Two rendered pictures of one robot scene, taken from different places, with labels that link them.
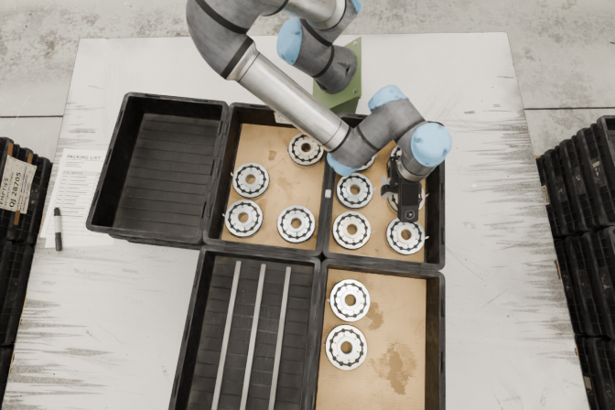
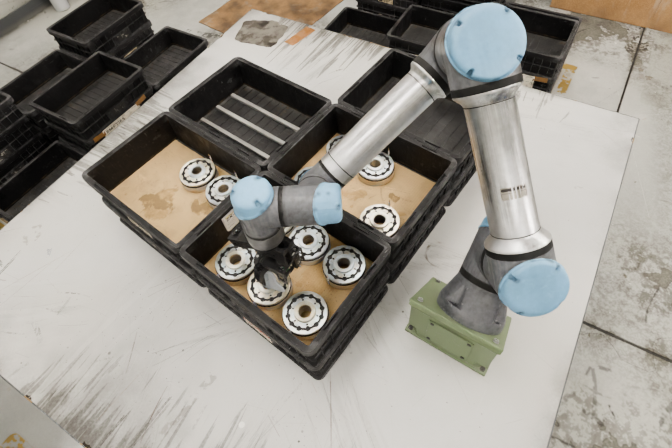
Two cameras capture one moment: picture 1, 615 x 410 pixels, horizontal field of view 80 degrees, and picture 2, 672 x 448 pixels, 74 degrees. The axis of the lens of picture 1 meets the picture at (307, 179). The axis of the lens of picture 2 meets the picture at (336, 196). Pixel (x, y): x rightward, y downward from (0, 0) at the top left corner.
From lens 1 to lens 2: 0.87 m
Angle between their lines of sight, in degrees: 49
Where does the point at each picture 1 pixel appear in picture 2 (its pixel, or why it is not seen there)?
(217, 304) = (293, 117)
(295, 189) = (346, 200)
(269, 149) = (401, 197)
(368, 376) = (169, 182)
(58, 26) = not seen: outside the picture
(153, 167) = (434, 112)
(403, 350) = (162, 213)
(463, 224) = (213, 375)
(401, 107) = (304, 191)
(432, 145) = (245, 184)
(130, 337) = (319, 88)
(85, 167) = not seen: hidden behind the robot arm
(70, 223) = not seen: hidden behind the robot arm
